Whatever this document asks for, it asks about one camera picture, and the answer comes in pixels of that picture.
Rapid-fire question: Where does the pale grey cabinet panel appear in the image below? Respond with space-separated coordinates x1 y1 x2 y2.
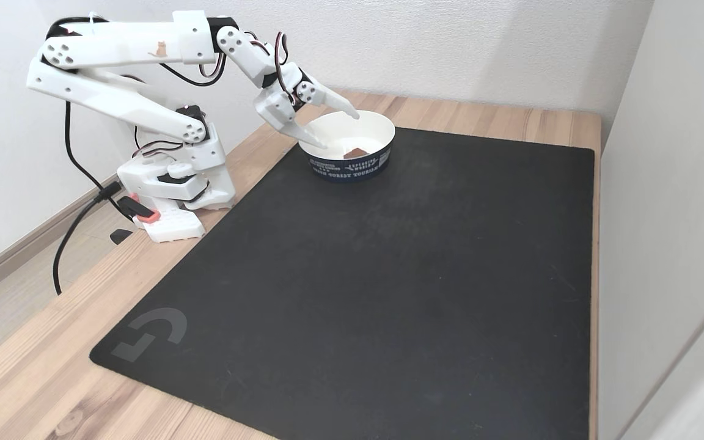
596 0 704 440

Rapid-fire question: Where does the white paper bowl navy band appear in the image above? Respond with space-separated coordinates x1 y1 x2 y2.
298 111 396 182

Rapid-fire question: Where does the thick black cable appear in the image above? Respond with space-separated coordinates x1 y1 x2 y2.
51 181 125 296

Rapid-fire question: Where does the black orange table clamp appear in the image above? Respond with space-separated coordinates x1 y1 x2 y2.
109 193 161 246

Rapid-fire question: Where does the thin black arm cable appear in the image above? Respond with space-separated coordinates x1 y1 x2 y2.
64 101 136 221

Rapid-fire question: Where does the beige baseboard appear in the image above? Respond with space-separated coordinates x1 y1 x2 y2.
0 174 120 309

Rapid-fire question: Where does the black desk mat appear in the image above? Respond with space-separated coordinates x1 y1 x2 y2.
89 127 595 440

